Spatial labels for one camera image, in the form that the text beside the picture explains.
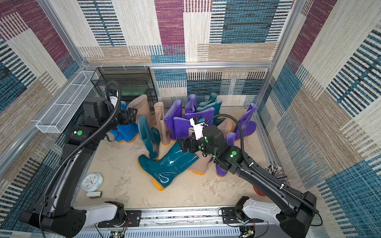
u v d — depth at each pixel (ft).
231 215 2.41
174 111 2.73
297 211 1.25
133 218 2.41
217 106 2.86
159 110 2.80
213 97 3.01
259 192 2.61
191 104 2.98
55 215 1.22
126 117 1.96
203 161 2.68
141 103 2.87
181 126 2.65
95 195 2.56
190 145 1.92
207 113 2.77
